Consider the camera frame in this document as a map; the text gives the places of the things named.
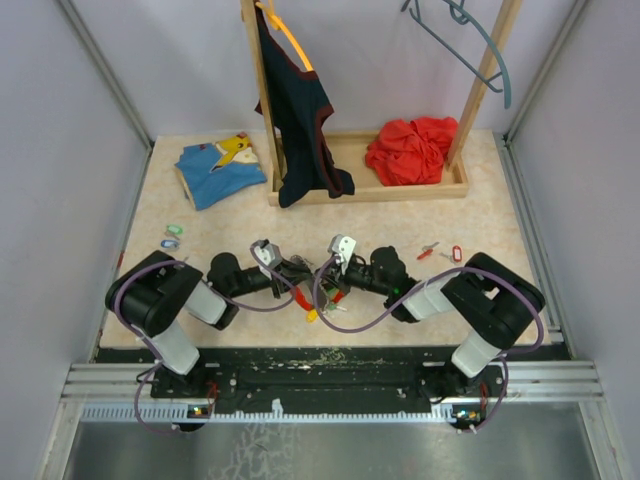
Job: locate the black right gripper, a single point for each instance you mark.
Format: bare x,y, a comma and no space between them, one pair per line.
338,274

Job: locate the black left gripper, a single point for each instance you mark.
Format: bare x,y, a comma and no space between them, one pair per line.
294,273

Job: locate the key with solid red tag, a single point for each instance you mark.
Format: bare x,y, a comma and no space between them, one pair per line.
427,250

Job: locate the keys with coloured tags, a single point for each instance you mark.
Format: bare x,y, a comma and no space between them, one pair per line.
325,300

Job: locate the metal key organizer red handle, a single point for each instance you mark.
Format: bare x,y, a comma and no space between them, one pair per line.
300,290

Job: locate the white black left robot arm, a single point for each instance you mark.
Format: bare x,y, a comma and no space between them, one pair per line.
148,298

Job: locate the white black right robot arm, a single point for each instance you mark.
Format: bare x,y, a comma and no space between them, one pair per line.
496,303

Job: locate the key with dark blue tag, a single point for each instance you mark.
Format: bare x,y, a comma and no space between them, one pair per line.
170,244

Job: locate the key with green tag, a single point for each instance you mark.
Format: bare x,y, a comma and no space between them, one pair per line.
173,230

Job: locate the key with red white tag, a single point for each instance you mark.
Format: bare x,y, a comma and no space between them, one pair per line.
455,256

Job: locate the blue cartoon shirt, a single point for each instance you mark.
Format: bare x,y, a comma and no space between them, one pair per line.
211,172

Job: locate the red crumpled cloth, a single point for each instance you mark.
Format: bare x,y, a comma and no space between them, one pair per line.
406,153

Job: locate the wooden clothes rack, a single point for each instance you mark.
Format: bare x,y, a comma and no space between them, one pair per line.
352,148

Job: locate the navy tank top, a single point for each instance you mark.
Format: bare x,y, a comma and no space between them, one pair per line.
299,106

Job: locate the orange clothes hanger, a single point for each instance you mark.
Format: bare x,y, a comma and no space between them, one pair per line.
277,24

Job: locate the teal clothes hanger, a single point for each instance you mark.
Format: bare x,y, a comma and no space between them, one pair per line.
466,39

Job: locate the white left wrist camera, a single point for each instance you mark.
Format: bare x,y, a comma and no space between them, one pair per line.
266,254

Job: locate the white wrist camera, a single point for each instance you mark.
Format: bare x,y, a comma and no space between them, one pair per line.
266,254
342,247

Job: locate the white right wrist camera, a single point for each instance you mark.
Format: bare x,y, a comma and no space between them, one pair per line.
342,247

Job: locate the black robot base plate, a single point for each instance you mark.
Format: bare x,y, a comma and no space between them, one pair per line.
347,380

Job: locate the aluminium frame rail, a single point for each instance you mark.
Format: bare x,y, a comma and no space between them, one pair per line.
108,392

